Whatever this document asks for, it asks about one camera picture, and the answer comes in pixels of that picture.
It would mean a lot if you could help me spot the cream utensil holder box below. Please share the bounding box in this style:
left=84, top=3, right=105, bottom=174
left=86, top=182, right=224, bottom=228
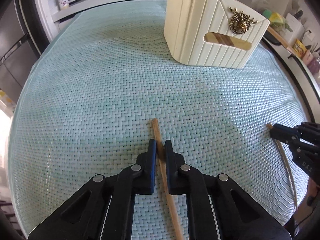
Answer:
left=164, top=0, right=270, bottom=69

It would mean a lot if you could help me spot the grey double door refrigerator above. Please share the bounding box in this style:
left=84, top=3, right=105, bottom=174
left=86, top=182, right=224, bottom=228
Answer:
left=1, top=0, right=40, bottom=103

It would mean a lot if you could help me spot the light blue woven table mat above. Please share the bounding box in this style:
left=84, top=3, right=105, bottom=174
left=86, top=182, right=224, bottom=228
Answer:
left=8, top=0, right=305, bottom=235

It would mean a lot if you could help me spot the wooden cutting board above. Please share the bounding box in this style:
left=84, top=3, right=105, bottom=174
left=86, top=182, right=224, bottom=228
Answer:
left=264, top=27, right=298, bottom=56

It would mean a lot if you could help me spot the white knife block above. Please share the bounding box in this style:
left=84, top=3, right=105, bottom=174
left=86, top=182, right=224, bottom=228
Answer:
left=284, top=12, right=306, bottom=46

